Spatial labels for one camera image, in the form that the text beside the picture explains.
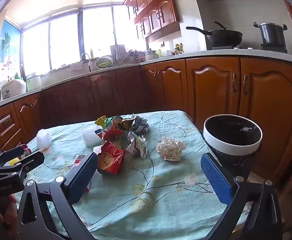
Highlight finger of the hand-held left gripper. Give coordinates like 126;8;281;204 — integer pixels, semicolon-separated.
0;146;25;167
9;151;45;180

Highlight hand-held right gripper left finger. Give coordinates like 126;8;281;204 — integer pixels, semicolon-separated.
16;152;98;240

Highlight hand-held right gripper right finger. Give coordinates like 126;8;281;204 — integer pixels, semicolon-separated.
200;152;283;240

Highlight red can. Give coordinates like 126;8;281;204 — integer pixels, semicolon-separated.
18;144;32;159

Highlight red and white packet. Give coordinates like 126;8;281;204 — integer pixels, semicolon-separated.
74;153;89;168

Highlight red cookie bag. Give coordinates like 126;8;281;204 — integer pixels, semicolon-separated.
97;140;126;176

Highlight white rimmed bin with black bag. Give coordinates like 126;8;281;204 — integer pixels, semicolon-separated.
201;114;263;180

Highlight white ridged plastic container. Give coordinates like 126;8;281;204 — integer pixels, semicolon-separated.
82;129;104;147

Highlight red snack wrapper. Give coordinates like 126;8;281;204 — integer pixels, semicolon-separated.
102;127;125;142

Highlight white tissue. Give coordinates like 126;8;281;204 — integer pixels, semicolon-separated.
156;136;187;162

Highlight yellow snack wrapper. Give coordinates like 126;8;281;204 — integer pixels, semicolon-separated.
95;116;108;127

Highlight grey paper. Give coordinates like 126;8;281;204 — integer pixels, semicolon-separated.
126;131;148;158

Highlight printed paper ball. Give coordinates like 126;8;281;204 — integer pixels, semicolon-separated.
131;116;149;133

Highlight floral green tablecloth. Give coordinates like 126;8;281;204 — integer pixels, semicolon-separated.
19;110;252;240

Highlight white rice cooker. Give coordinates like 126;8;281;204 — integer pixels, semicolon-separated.
1;78;27;100

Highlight pale green cooker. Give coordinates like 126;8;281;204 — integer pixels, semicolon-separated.
26;72;42;92

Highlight wooden base cabinets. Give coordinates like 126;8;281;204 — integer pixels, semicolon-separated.
0;56;292;180

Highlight chrome sink faucet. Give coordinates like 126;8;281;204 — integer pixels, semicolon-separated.
80;52;94;72

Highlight kitchen window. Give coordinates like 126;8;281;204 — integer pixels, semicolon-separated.
21;4;146;74

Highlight white speckled countertop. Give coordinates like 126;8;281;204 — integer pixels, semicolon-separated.
0;49;292;114

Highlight utensil holder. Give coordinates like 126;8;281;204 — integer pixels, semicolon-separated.
110;44;126;64

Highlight small white electric pot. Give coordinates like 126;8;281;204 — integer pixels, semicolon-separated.
145;49;159;61

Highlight black wok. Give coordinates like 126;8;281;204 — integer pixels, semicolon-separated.
186;21;243;47

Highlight gas stove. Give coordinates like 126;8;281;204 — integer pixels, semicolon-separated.
206;44;288;54

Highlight dark steel stockpot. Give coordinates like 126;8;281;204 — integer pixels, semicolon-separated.
253;22;288;47

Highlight tropical wall poster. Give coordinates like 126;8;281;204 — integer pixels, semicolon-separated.
0;20;21;83

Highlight wooden wall cabinets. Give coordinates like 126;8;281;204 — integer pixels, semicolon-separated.
125;0;185;43

